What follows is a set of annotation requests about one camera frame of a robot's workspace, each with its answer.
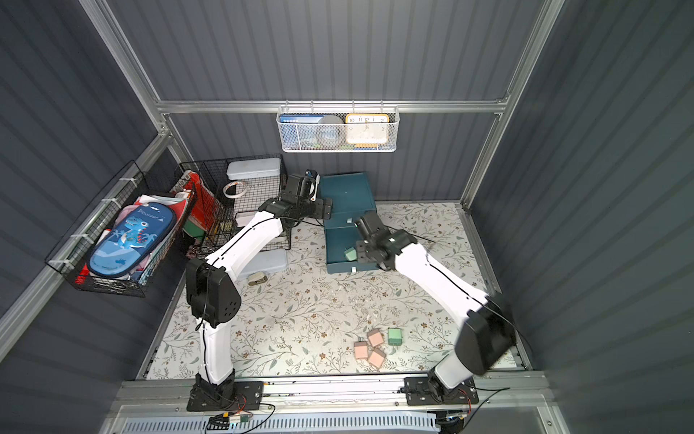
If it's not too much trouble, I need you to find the green plug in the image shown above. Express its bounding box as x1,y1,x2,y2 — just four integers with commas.
387,327,403,346
344,248,358,261

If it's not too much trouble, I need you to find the teal drawer cabinet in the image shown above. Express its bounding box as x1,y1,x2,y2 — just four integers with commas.
320,173,378,274

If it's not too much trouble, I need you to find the pink plug top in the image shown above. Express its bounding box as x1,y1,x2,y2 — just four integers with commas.
367,328,385,348

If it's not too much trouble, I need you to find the pink plug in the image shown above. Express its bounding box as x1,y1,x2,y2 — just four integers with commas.
367,328,385,348
354,341,370,360
368,348,387,370

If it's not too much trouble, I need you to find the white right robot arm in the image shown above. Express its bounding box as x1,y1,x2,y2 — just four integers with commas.
355,211,517,401

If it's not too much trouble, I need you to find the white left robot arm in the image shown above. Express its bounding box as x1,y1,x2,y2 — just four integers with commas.
185,169,332,408

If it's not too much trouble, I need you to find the light blue flat case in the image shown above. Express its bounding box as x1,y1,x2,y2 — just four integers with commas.
239,249,288,280

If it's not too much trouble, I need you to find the blue book in basket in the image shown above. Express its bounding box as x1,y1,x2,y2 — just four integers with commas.
278,114,324,149

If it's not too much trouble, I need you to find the grey plastic box lid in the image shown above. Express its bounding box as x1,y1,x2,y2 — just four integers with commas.
226,157,282,181

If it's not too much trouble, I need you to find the grey tape roll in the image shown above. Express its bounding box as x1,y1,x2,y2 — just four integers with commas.
316,115,345,148

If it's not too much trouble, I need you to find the red patterned bag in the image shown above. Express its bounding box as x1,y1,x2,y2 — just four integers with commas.
170,170,220,233

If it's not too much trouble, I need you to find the yellow alarm clock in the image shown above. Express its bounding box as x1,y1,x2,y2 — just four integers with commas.
344,113,390,146

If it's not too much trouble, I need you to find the pink plug left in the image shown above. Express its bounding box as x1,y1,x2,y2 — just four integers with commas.
354,341,370,360

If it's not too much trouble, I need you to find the pink plug bottom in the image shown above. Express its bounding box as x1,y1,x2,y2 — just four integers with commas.
368,348,387,370

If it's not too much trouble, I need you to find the blue dinosaur pencil case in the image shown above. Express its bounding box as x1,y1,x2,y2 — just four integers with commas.
87,203,177,280

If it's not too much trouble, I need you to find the black wire floor crate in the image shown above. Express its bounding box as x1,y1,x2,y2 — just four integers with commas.
178,155,287,258

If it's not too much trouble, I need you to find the white wire wall basket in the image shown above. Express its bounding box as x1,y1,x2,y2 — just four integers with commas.
276,108,400,154

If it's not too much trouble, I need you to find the black wire side basket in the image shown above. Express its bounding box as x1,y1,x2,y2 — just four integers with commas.
45,161,195,298

